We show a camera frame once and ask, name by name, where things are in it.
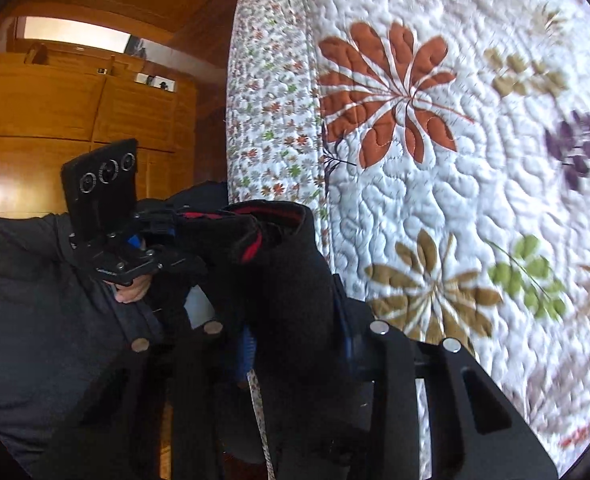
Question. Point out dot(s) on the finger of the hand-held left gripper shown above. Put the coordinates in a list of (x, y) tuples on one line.
[(162, 219), (180, 262)]

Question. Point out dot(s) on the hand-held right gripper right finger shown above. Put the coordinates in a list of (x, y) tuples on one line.
[(349, 350)]

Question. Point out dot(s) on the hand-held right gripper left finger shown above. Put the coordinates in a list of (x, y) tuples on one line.
[(246, 355)]

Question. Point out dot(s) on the black pants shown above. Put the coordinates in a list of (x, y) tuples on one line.
[(285, 280)]

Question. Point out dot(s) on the person's left forearm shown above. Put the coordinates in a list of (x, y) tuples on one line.
[(30, 247)]

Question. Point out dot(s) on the person's left hand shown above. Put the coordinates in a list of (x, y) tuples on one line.
[(132, 290)]

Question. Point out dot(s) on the light wooden cabinet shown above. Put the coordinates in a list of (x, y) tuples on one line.
[(40, 105)]

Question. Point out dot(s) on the small white and black device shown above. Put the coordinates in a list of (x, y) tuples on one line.
[(155, 81)]

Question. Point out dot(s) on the person's dark grey jacket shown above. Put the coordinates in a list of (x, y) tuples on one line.
[(50, 385)]

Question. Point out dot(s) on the floral quilted bedspread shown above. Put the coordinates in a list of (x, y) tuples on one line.
[(475, 160)]

